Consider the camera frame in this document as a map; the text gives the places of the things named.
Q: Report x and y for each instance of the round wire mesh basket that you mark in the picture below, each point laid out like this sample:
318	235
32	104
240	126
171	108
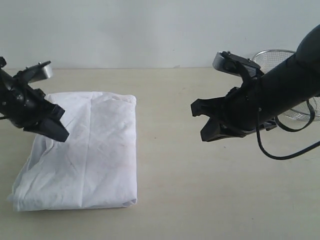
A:
288	85

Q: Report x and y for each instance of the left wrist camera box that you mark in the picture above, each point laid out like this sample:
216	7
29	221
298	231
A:
39	72

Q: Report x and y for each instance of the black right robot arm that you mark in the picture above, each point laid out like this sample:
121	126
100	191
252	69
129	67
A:
307	55

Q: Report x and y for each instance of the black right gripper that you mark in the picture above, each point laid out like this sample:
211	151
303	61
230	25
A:
240	111

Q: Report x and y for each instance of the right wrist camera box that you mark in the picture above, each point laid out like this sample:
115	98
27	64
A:
224	62

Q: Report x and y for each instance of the white t-shirt red lettering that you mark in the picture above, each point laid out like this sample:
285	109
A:
95	168

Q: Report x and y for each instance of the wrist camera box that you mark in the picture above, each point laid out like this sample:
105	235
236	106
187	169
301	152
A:
39	72
224	62

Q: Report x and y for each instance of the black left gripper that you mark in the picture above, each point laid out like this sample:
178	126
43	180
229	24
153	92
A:
27	108

